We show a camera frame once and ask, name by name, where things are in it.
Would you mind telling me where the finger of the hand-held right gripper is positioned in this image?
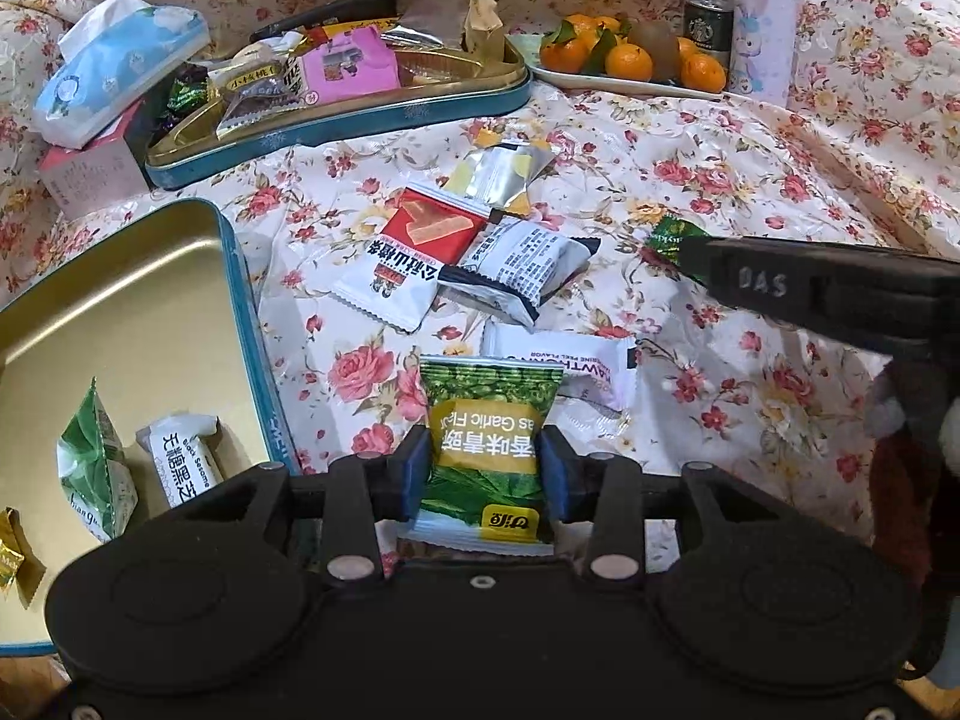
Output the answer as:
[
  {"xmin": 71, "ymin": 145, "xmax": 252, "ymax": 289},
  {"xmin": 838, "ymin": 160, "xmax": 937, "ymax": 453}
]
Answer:
[{"xmin": 676, "ymin": 237, "xmax": 715, "ymax": 283}]

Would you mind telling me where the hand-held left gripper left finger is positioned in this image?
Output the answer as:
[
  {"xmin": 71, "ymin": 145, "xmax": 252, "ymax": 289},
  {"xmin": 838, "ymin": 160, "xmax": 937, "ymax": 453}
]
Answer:
[{"xmin": 196, "ymin": 426, "xmax": 433, "ymax": 587}]

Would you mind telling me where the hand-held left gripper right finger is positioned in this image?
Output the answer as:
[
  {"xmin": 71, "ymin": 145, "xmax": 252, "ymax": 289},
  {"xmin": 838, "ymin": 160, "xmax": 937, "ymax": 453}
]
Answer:
[{"xmin": 538, "ymin": 426, "xmax": 773, "ymax": 590}]

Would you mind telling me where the green candy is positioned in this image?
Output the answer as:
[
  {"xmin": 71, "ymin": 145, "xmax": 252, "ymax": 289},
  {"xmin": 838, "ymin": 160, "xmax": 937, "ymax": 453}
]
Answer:
[{"xmin": 641, "ymin": 216, "xmax": 706, "ymax": 275}]

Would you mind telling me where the green pea snack packet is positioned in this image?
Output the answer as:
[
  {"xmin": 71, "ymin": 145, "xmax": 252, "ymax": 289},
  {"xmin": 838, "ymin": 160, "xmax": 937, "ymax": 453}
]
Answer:
[{"xmin": 418, "ymin": 355, "xmax": 563, "ymax": 556}]

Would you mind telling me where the yellow silver snack packet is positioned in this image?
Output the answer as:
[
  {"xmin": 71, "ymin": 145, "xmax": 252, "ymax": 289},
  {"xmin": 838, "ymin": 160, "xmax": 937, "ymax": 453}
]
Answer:
[{"xmin": 445, "ymin": 141, "xmax": 556, "ymax": 215}]

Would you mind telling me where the deep gold tin tray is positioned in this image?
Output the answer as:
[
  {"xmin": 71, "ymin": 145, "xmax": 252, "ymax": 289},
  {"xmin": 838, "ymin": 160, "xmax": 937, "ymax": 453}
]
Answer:
[{"xmin": 0, "ymin": 197, "xmax": 301, "ymax": 653}]

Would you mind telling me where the white hawthorn snack packet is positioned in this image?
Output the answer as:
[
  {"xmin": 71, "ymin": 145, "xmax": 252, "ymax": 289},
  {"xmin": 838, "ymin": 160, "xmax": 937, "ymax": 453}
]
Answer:
[{"xmin": 480, "ymin": 319, "xmax": 638, "ymax": 436}]

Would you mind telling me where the floral bedspread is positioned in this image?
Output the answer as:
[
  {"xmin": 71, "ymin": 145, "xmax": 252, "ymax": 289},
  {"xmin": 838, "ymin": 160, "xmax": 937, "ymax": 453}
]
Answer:
[{"xmin": 0, "ymin": 0, "xmax": 960, "ymax": 586}]

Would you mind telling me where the black white snack packet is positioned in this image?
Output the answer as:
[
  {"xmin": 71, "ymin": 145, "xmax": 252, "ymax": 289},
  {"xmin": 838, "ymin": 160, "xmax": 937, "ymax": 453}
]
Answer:
[{"xmin": 437, "ymin": 214, "xmax": 602, "ymax": 331}]

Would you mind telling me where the white fruit plate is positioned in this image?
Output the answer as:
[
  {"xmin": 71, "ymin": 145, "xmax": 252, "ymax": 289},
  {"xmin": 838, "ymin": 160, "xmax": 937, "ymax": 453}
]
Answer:
[{"xmin": 506, "ymin": 30, "xmax": 728, "ymax": 101}]

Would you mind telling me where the brown kiwi fruit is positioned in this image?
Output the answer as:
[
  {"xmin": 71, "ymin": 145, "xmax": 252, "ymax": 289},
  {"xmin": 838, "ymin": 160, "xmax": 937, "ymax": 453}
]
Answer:
[{"xmin": 628, "ymin": 19, "xmax": 680, "ymax": 83}]

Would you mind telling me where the dark coffee can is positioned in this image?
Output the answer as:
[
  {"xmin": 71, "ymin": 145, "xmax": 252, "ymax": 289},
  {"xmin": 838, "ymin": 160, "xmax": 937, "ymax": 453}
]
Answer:
[{"xmin": 682, "ymin": 0, "xmax": 736, "ymax": 72}]

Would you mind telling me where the purple rabbit thermos bottle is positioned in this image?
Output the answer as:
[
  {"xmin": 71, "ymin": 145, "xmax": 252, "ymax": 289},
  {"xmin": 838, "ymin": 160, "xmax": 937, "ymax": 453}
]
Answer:
[{"xmin": 727, "ymin": 0, "xmax": 802, "ymax": 110}]

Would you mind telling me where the white sesame snack packet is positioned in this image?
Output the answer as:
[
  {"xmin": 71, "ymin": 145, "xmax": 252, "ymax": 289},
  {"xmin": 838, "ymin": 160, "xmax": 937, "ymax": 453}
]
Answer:
[{"xmin": 135, "ymin": 414, "xmax": 226, "ymax": 515}]

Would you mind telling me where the red white wafer packet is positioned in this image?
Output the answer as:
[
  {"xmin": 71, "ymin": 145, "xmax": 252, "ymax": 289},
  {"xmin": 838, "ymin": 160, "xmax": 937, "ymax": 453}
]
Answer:
[{"xmin": 332, "ymin": 186, "xmax": 492, "ymax": 332}]

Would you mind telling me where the brown paper packet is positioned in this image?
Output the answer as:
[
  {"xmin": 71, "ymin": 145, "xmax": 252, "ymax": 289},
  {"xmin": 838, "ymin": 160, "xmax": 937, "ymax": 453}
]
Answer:
[{"xmin": 463, "ymin": 0, "xmax": 505, "ymax": 59}]

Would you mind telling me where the green white snack packet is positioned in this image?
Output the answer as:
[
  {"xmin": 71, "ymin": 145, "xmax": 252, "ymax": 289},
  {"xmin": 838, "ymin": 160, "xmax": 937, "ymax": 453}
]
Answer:
[{"xmin": 56, "ymin": 379, "xmax": 140, "ymax": 545}]

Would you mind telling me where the shallow teal tin tray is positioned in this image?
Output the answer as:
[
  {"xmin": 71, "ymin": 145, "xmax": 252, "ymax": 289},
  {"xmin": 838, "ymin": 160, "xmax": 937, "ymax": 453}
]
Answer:
[{"xmin": 144, "ymin": 37, "xmax": 532, "ymax": 192}]

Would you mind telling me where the silver foil packet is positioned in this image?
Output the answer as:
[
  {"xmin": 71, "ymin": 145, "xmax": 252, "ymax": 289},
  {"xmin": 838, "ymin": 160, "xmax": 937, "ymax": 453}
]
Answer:
[{"xmin": 394, "ymin": 0, "xmax": 470, "ymax": 53}]

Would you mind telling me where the pink snack packet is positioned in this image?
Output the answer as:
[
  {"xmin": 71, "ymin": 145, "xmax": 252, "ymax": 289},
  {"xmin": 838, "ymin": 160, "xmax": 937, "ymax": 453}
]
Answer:
[{"xmin": 304, "ymin": 26, "xmax": 404, "ymax": 104}]

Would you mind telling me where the clear nut packet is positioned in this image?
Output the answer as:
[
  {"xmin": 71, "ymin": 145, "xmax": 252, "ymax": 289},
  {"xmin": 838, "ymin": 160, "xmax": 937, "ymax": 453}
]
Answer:
[{"xmin": 206, "ymin": 45, "xmax": 308, "ymax": 140}]

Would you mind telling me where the gold candy wrapper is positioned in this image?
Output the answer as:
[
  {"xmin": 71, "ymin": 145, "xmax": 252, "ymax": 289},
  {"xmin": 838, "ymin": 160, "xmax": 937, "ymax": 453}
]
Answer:
[{"xmin": 0, "ymin": 508, "xmax": 46, "ymax": 608}]

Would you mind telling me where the yellow red snack packet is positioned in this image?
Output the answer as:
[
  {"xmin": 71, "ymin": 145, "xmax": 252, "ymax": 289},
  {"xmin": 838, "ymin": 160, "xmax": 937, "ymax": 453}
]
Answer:
[{"xmin": 300, "ymin": 17, "xmax": 402, "ymax": 36}]

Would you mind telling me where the pink cardboard box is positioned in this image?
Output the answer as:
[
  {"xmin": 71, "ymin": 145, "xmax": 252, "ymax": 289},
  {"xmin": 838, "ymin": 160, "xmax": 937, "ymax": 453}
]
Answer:
[{"xmin": 39, "ymin": 101, "xmax": 162, "ymax": 220}]

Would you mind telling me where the long black packet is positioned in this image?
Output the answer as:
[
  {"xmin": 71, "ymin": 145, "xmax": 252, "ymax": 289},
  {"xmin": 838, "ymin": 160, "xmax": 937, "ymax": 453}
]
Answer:
[{"xmin": 251, "ymin": 0, "xmax": 398, "ymax": 44}]

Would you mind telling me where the pile of foil wrapped candies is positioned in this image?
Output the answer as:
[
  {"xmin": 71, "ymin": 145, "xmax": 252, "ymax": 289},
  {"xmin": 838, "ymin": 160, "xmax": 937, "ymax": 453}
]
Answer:
[{"xmin": 161, "ymin": 64, "xmax": 212, "ymax": 128}]

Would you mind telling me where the blue tissue pack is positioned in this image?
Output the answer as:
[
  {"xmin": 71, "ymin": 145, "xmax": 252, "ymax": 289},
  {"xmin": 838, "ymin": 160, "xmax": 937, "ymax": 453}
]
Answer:
[{"xmin": 31, "ymin": 0, "xmax": 211, "ymax": 149}]

